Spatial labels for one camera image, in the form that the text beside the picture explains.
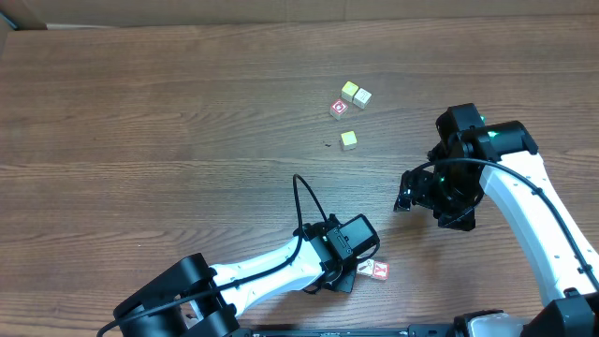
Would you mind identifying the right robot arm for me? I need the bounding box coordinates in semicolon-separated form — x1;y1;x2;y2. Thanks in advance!
394;103;598;337

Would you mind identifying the white bone wooden block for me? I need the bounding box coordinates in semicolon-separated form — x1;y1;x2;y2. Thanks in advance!
353;88;372;110

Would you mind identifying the yellow letter C block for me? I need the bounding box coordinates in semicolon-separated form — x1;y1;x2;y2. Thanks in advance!
341;131;358;151

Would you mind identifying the red letter Y block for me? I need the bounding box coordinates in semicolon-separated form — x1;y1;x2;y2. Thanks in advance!
372;261;389;281

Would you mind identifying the yellow top wooden block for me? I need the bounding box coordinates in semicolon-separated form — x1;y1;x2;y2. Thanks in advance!
341;81;359;103

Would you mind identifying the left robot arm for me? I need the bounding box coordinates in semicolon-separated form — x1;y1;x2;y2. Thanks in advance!
113;214;380;336

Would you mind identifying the red letter wooden block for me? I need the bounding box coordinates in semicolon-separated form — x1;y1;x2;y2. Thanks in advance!
329;99;348;120

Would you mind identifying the hammer picture wooden block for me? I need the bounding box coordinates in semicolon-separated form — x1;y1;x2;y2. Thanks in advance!
357;258;374;277

